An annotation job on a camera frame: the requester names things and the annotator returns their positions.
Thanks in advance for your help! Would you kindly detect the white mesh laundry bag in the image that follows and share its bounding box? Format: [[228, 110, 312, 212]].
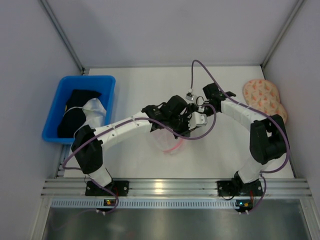
[[150, 129, 185, 154]]

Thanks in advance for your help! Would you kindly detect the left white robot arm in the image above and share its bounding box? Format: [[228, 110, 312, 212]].
[[71, 95, 198, 190]]

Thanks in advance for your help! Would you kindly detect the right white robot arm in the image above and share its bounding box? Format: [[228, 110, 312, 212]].
[[202, 83, 290, 200]]

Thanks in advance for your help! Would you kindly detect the floral padded laundry case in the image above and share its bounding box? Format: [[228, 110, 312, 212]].
[[242, 79, 288, 123]]

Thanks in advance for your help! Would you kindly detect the blue plastic bin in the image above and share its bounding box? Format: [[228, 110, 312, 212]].
[[42, 75, 116, 145]]

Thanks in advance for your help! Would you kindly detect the dark navy garment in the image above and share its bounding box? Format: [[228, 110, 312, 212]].
[[57, 89, 101, 138]]

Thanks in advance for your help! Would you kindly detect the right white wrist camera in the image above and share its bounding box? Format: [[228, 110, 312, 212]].
[[185, 88, 196, 102]]

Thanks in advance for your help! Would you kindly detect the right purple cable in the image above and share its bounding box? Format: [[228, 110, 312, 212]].
[[190, 59, 291, 213]]

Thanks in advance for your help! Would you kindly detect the purple cable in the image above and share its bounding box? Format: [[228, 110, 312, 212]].
[[190, 59, 291, 213], [62, 103, 217, 215]]

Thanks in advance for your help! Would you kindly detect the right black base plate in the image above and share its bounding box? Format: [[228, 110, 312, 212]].
[[217, 180, 263, 198]]

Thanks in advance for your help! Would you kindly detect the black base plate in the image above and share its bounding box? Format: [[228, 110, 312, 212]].
[[85, 180, 130, 197], [217, 180, 263, 198]]

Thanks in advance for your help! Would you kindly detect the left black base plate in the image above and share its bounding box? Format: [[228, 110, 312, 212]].
[[85, 180, 130, 197]]

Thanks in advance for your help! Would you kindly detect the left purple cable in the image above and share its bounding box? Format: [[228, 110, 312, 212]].
[[62, 103, 217, 215]]

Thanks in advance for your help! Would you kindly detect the aluminium mounting rail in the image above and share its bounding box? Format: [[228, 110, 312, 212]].
[[40, 178, 312, 199]]

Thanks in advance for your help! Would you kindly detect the slotted cable duct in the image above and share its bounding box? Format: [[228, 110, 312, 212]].
[[51, 198, 239, 209]]

